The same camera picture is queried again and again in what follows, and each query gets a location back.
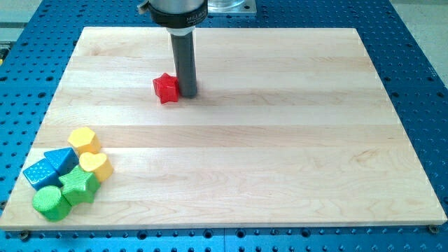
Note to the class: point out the light wooden board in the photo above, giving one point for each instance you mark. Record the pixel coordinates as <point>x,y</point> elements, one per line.
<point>289,128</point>

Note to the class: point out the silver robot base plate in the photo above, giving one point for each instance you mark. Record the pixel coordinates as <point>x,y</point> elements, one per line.
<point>232,7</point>

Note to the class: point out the blue triangle block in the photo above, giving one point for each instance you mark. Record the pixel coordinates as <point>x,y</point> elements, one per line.
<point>63,160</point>

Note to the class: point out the yellow heart block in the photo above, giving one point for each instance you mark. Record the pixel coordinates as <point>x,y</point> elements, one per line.
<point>97,163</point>

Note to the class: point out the yellow hexagon block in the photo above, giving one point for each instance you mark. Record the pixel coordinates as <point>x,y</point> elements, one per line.
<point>84,140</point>

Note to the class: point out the blue cube block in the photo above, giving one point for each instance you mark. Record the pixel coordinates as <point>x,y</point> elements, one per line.
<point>42,174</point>

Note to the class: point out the red star block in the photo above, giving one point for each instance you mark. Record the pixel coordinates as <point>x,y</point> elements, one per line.
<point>166,87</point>

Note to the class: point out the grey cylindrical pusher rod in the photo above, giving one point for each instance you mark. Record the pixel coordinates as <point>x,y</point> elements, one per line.
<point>184,58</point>

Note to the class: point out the green star block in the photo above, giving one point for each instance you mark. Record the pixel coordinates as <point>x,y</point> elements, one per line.
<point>79,186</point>

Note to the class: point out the green cylinder block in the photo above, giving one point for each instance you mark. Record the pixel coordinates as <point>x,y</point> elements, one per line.
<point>51,204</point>

